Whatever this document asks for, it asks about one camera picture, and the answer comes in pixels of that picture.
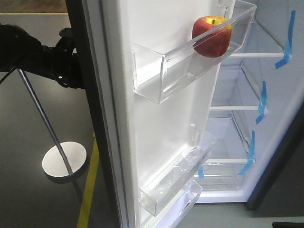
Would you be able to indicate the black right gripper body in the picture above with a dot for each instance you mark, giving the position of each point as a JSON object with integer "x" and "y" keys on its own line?
{"x": 277, "y": 224}

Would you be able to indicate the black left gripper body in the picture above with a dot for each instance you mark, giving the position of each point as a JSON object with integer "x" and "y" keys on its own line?
{"x": 65, "y": 63}

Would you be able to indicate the red yellow apple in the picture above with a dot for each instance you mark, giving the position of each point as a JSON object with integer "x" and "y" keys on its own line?
{"x": 216, "y": 43}

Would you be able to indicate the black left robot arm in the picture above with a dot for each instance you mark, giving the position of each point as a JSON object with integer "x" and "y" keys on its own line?
{"x": 20, "y": 50}

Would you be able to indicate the dark grey fridge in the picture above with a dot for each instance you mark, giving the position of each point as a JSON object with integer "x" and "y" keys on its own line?
{"x": 270, "y": 68}

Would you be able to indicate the metal stand with round base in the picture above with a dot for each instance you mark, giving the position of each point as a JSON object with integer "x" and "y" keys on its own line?
{"x": 64, "y": 159}

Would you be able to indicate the lower clear door bin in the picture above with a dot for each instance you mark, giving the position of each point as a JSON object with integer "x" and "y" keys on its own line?
{"x": 176, "y": 209}

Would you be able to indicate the clear door bin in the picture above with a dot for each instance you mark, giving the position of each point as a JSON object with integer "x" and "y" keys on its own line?
{"x": 156, "y": 193}
{"x": 176, "y": 209}
{"x": 163, "y": 55}

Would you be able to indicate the upper clear door bin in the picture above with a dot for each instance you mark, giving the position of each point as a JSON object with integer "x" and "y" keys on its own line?
{"x": 163, "y": 55}

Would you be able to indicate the middle clear door bin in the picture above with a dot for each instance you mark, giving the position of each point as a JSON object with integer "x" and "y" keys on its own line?
{"x": 156, "y": 193}

